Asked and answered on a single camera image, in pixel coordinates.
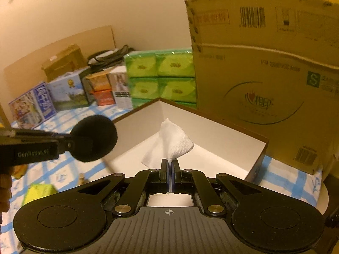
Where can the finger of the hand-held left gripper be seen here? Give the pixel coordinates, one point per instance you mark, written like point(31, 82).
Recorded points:
point(66, 144)

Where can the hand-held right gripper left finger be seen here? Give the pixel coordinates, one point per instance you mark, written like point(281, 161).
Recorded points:
point(164, 167)

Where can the blue milk carton box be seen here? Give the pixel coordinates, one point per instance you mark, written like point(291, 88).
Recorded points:
point(67, 91)

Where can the black round soft pad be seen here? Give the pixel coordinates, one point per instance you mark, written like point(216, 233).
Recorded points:
point(94, 139)

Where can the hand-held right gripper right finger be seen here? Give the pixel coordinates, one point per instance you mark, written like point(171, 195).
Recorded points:
point(174, 167)

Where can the red-orange snack box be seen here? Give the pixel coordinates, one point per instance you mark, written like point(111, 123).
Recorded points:
point(103, 98)

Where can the orange snack box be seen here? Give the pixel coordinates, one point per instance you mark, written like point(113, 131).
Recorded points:
point(99, 82)

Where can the green packet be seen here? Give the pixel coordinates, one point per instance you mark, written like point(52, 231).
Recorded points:
point(39, 194)

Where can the cartoon print box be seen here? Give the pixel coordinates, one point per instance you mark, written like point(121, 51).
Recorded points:
point(31, 105)

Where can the person's left hand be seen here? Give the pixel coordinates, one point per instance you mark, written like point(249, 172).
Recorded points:
point(4, 193)

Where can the brown box white inside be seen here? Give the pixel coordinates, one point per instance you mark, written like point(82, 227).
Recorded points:
point(212, 137)

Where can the stack of green tissue packs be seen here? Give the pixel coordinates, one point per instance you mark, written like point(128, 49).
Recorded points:
point(159, 84)

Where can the white product box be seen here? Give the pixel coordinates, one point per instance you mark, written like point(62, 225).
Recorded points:
point(120, 90)

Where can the large cardboard box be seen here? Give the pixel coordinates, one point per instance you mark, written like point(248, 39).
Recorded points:
point(264, 84)

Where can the white cloth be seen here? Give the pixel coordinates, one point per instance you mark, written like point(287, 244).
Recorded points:
point(174, 140)

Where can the small brown cardboard box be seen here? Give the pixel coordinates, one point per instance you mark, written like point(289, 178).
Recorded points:
point(63, 60)

